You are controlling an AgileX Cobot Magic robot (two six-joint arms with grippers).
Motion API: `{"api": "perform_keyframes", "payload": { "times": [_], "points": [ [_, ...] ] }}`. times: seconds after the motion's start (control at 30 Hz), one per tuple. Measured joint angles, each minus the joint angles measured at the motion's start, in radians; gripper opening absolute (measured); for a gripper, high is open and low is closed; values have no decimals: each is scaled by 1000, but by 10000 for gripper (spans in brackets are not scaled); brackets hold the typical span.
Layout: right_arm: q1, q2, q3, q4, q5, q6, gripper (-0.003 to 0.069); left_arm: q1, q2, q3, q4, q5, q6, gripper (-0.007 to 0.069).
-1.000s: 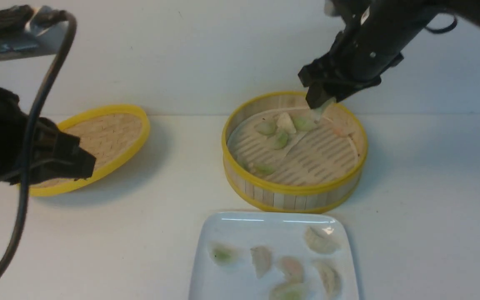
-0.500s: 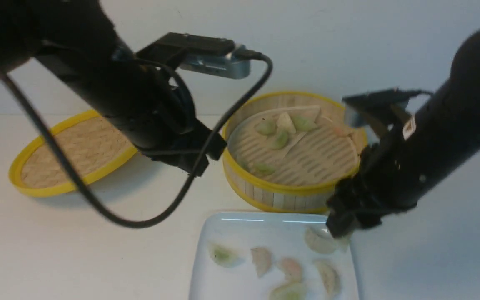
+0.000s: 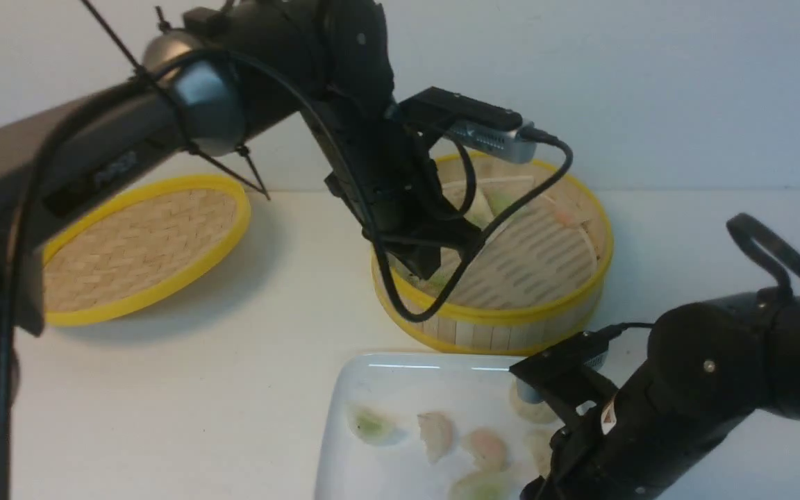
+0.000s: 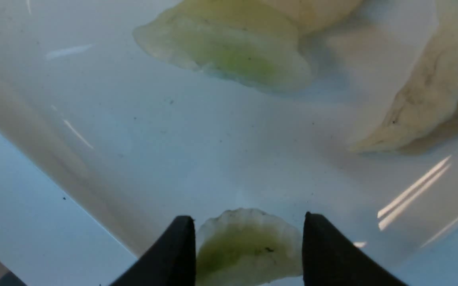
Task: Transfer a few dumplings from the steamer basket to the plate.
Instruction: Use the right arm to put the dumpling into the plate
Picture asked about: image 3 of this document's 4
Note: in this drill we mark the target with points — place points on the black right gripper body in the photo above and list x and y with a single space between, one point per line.
588 464

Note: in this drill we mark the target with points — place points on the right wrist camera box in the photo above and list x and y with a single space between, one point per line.
563 377

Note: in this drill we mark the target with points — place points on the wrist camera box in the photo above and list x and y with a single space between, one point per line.
563 377
438 114

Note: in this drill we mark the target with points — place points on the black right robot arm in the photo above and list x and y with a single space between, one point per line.
709 365

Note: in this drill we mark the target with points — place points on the white dumpling in steamer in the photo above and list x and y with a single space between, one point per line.
480 212

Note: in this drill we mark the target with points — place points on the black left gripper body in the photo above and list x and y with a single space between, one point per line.
381 170

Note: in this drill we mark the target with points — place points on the white dumpling plate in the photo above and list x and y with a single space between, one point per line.
529 405
537 442

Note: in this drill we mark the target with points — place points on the green dumpling plate bottom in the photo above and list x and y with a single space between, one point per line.
486 485

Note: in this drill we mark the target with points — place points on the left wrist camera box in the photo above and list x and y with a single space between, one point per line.
438 114

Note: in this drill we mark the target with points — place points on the white dumpling on plate centre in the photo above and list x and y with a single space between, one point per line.
437 433

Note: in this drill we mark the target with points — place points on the yellow rimmed bamboo steamer lid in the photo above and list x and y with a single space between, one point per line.
141 247

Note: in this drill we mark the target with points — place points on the yellow rimmed bamboo steamer basket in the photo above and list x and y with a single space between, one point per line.
533 285

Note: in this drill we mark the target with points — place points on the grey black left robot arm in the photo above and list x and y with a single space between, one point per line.
206 88

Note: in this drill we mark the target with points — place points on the pink dumpling on plate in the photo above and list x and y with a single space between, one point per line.
488 451

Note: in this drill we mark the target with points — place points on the white square plate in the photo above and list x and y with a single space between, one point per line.
470 390

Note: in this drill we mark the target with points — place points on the green dumpling steamer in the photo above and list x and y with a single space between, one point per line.
437 282
501 201

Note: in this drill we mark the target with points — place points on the white dumpling plate top right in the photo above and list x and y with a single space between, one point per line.
529 405

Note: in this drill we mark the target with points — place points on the green dumpling on plate left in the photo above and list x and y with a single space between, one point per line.
371 427

